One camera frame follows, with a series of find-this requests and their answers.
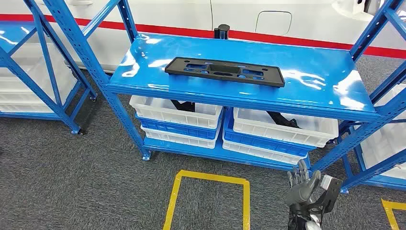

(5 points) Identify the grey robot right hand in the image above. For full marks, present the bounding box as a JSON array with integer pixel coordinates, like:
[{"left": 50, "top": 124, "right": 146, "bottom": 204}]
[{"left": 285, "top": 160, "right": 322, "bottom": 206}]

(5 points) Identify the long black plastic part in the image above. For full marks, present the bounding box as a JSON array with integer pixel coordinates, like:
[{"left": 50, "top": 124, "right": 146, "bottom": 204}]
[{"left": 164, "top": 57, "right": 285, "bottom": 88}]

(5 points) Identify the blue metal shelf rack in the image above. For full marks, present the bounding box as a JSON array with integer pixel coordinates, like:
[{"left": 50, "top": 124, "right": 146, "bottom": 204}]
[
  {"left": 0, "top": 0, "right": 97, "bottom": 137},
  {"left": 43, "top": 0, "right": 406, "bottom": 173},
  {"left": 338, "top": 63, "right": 406, "bottom": 194}
]

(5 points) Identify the blue plastic bin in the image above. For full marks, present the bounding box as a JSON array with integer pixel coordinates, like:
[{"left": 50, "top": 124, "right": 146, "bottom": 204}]
[
  {"left": 135, "top": 113, "right": 223, "bottom": 141},
  {"left": 223, "top": 108, "right": 318, "bottom": 158}
]

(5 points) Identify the yellow floor tape square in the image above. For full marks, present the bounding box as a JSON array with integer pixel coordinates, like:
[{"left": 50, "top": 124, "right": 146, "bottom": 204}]
[{"left": 162, "top": 170, "right": 251, "bottom": 230}]

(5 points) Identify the white car body red stripe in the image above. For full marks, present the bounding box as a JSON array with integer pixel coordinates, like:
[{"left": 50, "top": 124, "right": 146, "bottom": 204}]
[{"left": 0, "top": 0, "right": 406, "bottom": 74}]

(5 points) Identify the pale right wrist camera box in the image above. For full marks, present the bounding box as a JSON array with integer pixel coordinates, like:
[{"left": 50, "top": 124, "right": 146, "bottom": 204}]
[{"left": 320, "top": 174, "right": 334, "bottom": 191}]

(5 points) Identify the black cylindrical post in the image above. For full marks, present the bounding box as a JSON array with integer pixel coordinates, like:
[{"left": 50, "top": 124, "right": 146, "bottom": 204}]
[{"left": 214, "top": 24, "right": 230, "bottom": 40}]

